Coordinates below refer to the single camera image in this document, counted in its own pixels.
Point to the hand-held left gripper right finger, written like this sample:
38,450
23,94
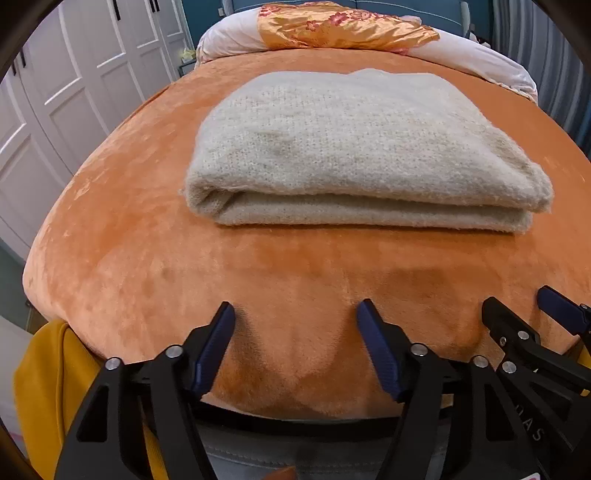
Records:
376,348

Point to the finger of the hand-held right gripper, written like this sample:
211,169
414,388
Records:
558,304
505,323

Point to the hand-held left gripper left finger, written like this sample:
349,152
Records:
213,346

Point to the cream knit sweater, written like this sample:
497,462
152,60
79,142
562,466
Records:
346,147

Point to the orange plush blanket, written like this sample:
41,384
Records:
138,230

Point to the yellow garment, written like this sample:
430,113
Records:
51,369

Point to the grey striped curtain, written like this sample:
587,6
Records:
554,69

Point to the white panelled wardrobe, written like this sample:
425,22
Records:
69,92

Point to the yellow tissue box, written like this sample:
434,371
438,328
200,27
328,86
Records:
188,54

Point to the white pillow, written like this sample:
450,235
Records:
231,41

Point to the orange floral satin cloth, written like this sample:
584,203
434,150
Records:
341,27

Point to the grey bed frame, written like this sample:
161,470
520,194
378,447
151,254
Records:
323,447

